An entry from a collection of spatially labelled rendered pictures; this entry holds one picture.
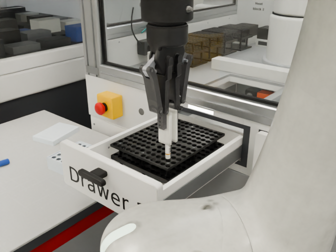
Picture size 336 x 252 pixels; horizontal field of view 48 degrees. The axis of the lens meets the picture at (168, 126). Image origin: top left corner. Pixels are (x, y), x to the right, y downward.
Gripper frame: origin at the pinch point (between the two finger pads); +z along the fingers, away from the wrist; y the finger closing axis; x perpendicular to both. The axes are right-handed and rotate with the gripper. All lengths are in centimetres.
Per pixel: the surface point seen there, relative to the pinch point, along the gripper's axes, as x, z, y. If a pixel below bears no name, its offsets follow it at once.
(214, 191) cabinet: -2.3, 28.6, -22.7
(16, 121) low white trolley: -77, 23, -8
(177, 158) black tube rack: -0.5, 9.3, -3.9
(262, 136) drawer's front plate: 10.6, 7.2, -21.2
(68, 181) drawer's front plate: -20.7, 16.2, 10.9
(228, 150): 4.5, 11.0, -16.9
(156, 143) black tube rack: -8.7, 9.2, -6.1
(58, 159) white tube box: -37.5, 20.2, 2.3
